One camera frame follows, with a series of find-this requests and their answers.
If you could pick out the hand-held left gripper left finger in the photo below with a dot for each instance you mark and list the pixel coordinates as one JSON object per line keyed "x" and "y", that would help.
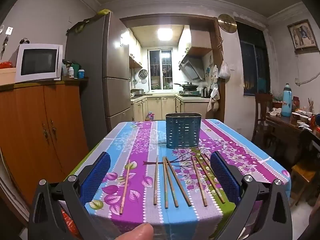
{"x": 97, "y": 177}

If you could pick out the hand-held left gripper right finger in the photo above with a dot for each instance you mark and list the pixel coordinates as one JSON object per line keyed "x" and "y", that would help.
{"x": 225, "y": 177}

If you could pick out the brown wooden chopstick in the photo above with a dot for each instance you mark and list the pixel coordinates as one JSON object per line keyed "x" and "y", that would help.
{"x": 178, "y": 182}
{"x": 125, "y": 187}
{"x": 211, "y": 175}
{"x": 210, "y": 179}
{"x": 171, "y": 182}
{"x": 165, "y": 182}
{"x": 208, "y": 159}
{"x": 156, "y": 181}
{"x": 199, "y": 181}

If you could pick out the blue perforated metal utensil holder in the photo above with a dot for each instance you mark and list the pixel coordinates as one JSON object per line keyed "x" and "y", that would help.
{"x": 183, "y": 131}

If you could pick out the person's left hand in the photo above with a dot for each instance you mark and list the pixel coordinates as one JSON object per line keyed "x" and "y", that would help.
{"x": 137, "y": 233}

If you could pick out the orange-red object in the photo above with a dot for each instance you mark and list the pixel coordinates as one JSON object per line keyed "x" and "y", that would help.
{"x": 68, "y": 220}

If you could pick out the floral striped tablecloth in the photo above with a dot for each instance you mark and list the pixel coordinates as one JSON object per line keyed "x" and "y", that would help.
{"x": 142, "y": 150}

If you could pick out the cluttered wooden side table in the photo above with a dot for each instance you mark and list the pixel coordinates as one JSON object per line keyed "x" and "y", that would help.
{"x": 282, "y": 127}

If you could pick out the wooden chair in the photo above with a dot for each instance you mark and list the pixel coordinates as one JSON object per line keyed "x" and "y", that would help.
{"x": 262, "y": 110}

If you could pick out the wooden stool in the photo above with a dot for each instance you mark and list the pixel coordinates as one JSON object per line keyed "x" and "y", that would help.
{"x": 303, "y": 172}

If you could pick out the colourful bag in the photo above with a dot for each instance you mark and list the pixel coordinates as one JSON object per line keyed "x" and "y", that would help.
{"x": 150, "y": 116}

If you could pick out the wooden cabinet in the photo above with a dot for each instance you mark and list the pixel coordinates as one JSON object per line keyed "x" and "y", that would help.
{"x": 30, "y": 130}

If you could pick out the metal electric kettle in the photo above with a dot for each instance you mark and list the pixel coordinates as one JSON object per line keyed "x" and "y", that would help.
{"x": 204, "y": 92}

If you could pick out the hanging kitchen cloths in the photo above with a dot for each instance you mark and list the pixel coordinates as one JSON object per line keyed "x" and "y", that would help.
{"x": 214, "y": 90}

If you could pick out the gas stove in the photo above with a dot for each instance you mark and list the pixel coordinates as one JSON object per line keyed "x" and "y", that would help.
{"x": 190, "y": 93}

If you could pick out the cream kitchen base cabinets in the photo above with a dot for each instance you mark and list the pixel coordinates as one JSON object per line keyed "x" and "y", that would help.
{"x": 160, "y": 107}

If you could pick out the white bowl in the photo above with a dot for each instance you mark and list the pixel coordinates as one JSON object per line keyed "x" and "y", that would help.
{"x": 296, "y": 115}

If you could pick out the blue thermos bottle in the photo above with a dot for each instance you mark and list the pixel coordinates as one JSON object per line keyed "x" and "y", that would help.
{"x": 287, "y": 102}

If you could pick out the black wok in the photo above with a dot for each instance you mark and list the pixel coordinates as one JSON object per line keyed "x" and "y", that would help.
{"x": 188, "y": 86}

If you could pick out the red bottle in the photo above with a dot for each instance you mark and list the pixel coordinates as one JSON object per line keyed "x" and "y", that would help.
{"x": 296, "y": 103}

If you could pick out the blue jar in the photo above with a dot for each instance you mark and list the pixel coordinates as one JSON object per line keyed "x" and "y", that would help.
{"x": 81, "y": 74}

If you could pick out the white hanging plastic bag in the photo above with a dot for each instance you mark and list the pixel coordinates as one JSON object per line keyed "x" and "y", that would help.
{"x": 224, "y": 71}

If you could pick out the white plastic bottle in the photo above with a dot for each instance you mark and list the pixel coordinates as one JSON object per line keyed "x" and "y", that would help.
{"x": 71, "y": 72}

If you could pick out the grey refrigerator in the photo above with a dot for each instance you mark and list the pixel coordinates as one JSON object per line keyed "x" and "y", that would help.
{"x": 100, "y": 67}

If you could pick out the hanging round metal strainer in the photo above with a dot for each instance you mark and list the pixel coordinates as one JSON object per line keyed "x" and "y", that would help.
{"x": 143, "y": 73}

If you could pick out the metal range hood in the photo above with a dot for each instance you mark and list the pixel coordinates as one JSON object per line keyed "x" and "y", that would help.
{"x": 191, "y": 67}

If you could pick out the dark barred window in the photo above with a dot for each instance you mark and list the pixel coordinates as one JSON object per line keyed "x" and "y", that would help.
{"x": 253, "y": 62}

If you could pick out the kitchen window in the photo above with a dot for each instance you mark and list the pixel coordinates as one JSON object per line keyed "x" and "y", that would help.
{"x": 160, "y": 70}

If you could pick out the white microwave oven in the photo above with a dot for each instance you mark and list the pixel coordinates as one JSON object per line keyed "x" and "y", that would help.
{"x": 37, "y": 62}

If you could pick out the cream box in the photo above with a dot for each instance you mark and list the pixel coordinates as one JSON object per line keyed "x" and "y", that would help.
{"x": 7, "y": 76}

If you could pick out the red item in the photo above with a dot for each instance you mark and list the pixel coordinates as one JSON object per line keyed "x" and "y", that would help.
{"x": 5, "y": 65}

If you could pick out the small alarm clock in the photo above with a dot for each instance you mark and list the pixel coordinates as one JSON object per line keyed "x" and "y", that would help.
{"x": 24, "y": 41}

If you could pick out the ceiling light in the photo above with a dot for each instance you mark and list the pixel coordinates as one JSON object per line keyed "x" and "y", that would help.
{"x": 165, "y": 33}

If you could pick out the framed elephant picture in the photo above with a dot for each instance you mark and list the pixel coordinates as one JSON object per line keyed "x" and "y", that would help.
{"x": 302, "y": 36}

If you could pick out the yellow-green bag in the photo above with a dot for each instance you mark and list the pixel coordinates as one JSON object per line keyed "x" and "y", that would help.
{"x": 103, "y": 11}

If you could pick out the kitchen wall cabinet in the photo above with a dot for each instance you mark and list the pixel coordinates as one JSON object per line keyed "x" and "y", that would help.
{"x": 197, "y": 40}

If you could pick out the gold wall clock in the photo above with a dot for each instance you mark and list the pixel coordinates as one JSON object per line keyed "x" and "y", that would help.
{"x": 227, "y": 23}

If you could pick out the white wall outlet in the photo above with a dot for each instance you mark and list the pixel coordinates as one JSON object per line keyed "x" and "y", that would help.
{"x": 9, "y": 30}

